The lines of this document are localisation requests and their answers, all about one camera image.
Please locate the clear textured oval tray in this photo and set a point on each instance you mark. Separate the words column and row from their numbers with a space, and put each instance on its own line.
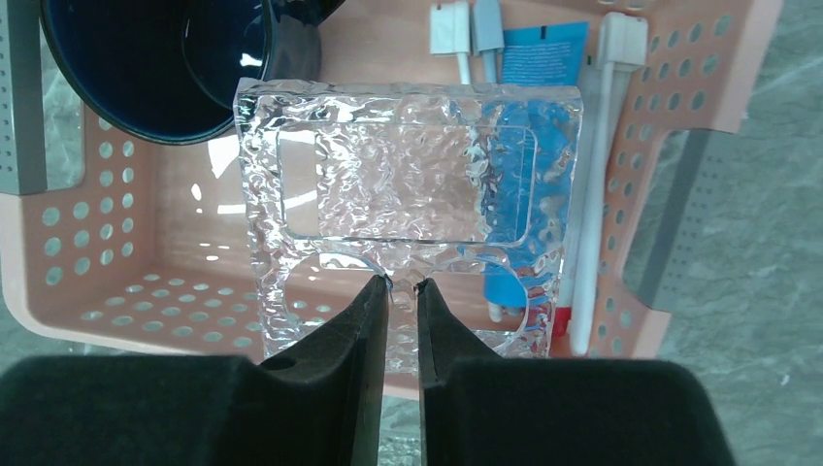
column 398, row 447

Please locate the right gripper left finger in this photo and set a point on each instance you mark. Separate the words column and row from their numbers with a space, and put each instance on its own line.
column 316, row 403

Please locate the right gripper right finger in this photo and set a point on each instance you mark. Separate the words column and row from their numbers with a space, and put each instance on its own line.
column 480, row 408

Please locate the dark blue mug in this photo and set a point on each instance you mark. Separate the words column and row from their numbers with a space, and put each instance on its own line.
column 166, row 71

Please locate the pink perforated plastic basket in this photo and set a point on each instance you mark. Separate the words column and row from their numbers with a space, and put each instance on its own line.
column 150, row 252

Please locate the blue toothpaste tube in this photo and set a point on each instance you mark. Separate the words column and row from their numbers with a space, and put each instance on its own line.
column 546, row 58

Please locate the white toothbrush at basket side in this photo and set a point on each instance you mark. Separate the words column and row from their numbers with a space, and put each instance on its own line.
column 621, row 50

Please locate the clear acrylic toothbrush holder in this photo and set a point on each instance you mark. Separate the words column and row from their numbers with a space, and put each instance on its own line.
column 468, row 185

